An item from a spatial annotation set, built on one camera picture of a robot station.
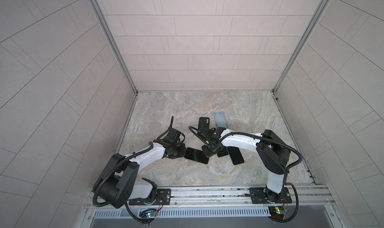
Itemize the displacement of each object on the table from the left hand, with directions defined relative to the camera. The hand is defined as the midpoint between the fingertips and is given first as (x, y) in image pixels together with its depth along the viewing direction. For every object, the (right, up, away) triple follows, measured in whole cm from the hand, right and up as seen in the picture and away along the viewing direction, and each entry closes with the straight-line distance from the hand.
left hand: (189, 151), depth 87 cm
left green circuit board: (-15, -20, -22) cm, 34 cm away
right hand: (+10, -4, 0) cm, 11 cm away
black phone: (+19, 0, -3) cm, 19 cm away
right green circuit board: (+42, -22, -19) cm, 51 cm away
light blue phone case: (+20, +17, +13) cm, 29 cm away
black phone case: (+9, +14, +12) cm, 21 cm away
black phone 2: (+27, -2, -2) cm, 27 cm away
